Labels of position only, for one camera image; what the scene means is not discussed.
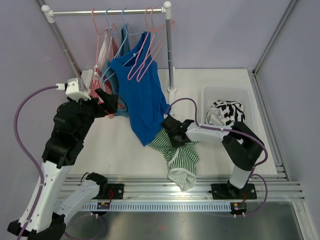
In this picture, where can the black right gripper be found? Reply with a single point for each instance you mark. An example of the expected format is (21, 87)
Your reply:
(175, 144)

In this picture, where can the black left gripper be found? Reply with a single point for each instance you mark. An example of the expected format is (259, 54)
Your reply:
(110, 104)

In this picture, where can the bright blue tank top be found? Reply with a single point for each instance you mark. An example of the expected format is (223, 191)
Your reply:
(145, 99)

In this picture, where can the green white striped tank top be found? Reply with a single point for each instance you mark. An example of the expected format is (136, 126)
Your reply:
(181, 161)

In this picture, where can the black white striped tank top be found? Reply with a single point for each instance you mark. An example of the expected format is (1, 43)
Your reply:
(225, 113)

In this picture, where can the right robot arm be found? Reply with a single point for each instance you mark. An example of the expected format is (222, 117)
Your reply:
(243, 147)

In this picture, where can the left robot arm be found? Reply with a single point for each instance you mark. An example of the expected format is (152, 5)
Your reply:
(43, 219)

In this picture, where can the teal blue tank top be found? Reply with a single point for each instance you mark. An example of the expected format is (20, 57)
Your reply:
(122, 108)

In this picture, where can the red white striped tank top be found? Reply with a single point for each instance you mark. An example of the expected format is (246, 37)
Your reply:
(95, 83)

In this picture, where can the white plastic basket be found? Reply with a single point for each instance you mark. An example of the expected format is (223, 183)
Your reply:
(211, 93)

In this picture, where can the white and chrome clothes rack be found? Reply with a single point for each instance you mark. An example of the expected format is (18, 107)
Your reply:
(82, 80)

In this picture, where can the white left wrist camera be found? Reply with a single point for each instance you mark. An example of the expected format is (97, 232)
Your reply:
(73, 90)

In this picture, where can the white slotted cable duct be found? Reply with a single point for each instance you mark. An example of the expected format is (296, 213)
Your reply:
(120, 206)

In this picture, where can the aluminium mounting rail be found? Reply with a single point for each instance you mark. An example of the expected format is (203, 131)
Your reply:
(160, 188)

